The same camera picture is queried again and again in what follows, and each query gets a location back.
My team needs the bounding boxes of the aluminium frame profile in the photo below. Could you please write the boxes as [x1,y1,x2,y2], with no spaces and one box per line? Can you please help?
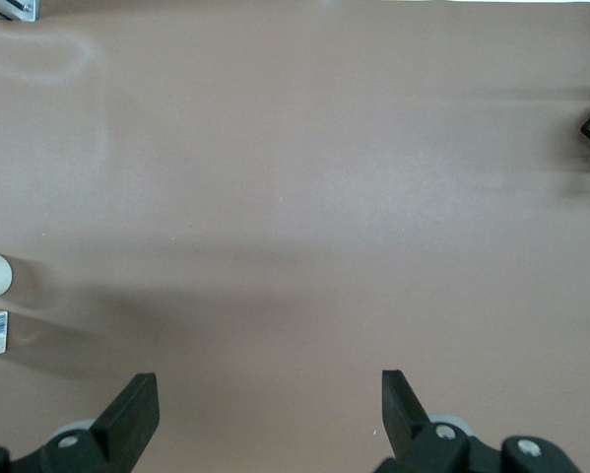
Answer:
[0,0,40,24]

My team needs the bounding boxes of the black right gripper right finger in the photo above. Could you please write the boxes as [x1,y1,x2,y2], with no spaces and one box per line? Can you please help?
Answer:
[375,369,503,473]

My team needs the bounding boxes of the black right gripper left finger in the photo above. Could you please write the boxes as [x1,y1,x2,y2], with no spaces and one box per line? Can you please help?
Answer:
[11,372,161,473]

